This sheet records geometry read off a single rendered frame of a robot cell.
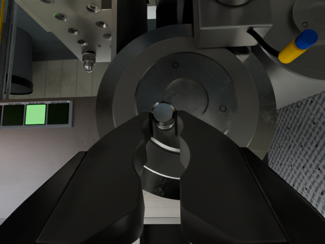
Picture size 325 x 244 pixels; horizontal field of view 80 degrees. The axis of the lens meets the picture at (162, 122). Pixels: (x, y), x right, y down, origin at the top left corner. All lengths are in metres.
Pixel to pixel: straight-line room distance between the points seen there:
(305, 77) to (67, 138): 0.50
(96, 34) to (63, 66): 2.36
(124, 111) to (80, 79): 2.52
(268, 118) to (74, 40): 0.45
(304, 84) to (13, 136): 0.61
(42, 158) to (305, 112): 0.56
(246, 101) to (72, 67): 2.67
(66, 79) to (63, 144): 2.23
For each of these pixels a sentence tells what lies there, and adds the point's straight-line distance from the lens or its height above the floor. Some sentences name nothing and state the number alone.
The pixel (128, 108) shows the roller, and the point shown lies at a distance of 0.16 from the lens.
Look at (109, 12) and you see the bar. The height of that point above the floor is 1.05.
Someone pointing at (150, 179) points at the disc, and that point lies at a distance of 0.16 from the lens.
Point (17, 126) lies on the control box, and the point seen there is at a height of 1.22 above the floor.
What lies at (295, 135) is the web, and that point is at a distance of 0.36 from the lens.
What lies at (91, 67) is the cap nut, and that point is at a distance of 0.56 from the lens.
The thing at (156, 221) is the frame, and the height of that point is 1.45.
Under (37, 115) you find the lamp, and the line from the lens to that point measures 0.60.
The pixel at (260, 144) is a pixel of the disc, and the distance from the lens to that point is 0.17.
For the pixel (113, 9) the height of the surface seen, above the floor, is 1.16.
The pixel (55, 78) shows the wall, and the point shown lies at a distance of 2.84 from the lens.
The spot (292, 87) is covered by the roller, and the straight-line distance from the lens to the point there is 0.22.
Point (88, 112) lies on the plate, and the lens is 0.54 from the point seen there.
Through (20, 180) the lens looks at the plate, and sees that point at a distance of 0.62.
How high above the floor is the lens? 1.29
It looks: 9 degrees down
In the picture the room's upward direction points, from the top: 179 degrees clockwise
